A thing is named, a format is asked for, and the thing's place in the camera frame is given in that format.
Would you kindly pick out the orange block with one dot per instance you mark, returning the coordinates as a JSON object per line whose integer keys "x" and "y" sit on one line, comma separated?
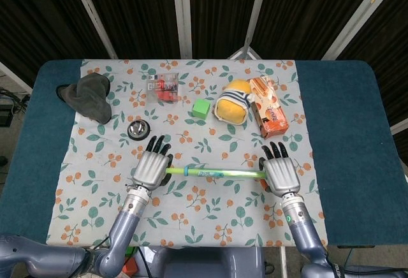
{"x": 130, "y": 266}

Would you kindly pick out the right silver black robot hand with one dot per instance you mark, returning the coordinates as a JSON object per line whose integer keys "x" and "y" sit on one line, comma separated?
{"x": 280, "y": 172}

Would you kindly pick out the teal table cover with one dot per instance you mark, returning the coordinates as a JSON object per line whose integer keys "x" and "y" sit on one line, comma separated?
{"x": 350, "y": 99}

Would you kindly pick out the clear box with red pieces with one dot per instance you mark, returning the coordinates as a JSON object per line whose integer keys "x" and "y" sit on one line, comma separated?
{"x": 162, "y": 88}

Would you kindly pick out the dark brown curtain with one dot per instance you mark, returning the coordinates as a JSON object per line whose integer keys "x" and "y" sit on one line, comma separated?
{"x": 140, "y": 10}

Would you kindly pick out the white frame post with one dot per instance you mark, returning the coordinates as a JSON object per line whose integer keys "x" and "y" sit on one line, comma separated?
{"x": 92, "y": 13}
{"x": 14, "y": 75}
{"x": 182, "y": 13}
{"x": 256, "y": 10}
{"x": 400, "y": 127}
{"x": 360, "y": 16}

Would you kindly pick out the grey-blue robot torso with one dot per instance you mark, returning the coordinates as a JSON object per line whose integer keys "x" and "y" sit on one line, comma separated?
{"x": 207, "y": 263}

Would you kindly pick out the black electronics box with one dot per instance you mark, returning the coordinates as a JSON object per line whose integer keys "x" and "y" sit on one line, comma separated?
{"x": 5, "y": 115}

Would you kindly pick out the orange snack box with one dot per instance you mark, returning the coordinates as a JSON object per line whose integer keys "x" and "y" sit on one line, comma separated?
{"x": 272, "y": 115}

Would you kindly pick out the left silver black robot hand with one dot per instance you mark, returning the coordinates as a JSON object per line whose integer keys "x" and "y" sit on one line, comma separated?
{"x": 151, "y": 169}

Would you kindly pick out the floral tablecloth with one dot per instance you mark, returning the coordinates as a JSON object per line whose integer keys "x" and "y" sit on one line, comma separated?
{"x": 197, "y": 217}

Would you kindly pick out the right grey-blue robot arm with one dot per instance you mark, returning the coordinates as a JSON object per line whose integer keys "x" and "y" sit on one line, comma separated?
{"x": 303, "y": 230}

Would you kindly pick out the green cube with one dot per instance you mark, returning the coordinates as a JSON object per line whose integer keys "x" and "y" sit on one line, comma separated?
{"x": 201, "y": 109}

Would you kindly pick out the white table leg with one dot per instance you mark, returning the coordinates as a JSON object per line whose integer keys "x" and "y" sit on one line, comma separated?
{"x": 283, "y": 262}

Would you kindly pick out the green block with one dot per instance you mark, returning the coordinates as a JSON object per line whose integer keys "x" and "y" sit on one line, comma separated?
{"x": 131, "y": 251}

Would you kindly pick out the green blue long stick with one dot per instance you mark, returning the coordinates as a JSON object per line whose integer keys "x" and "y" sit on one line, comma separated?
{"x": 223, "y": 173}

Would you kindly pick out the crumpled grey cloth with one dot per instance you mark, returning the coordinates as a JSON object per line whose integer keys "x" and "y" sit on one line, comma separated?
{"x": 90, "y": 99}

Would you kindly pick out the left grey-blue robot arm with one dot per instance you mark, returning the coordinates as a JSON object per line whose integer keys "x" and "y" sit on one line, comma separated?
{"x": 124, "y": 227}

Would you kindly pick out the yellow plush pouch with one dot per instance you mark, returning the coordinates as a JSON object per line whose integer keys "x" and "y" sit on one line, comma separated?
{"x": 231, "y": 109}

